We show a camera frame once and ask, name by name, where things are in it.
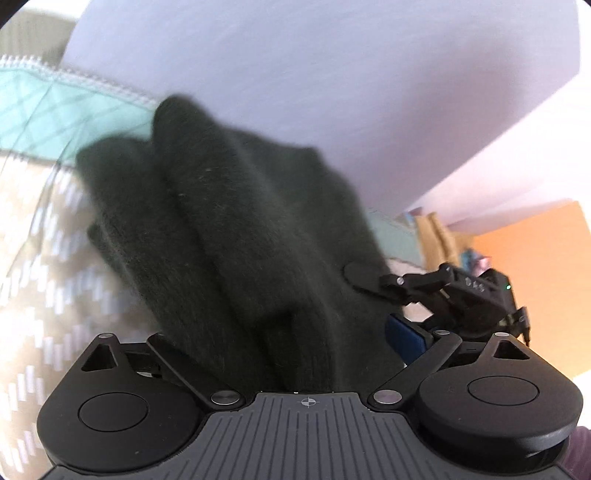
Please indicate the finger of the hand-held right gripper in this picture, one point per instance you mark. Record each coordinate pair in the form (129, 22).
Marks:
(364, 276)
(429, 318)

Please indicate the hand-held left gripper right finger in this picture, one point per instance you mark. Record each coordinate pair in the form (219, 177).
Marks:
(406, 340)

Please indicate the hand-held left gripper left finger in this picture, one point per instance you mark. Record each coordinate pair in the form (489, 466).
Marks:
(184, 369)

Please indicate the dark green knit sweater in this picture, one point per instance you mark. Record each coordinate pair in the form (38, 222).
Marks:
(240, 249)

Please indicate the orange door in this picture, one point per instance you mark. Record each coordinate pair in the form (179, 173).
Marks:
(535, 258)

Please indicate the beige white zigzag blanket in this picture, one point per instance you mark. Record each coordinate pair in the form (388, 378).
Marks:
(41, 277)

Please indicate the purple knit clothing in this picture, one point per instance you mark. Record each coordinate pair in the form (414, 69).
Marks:
(581, 454)

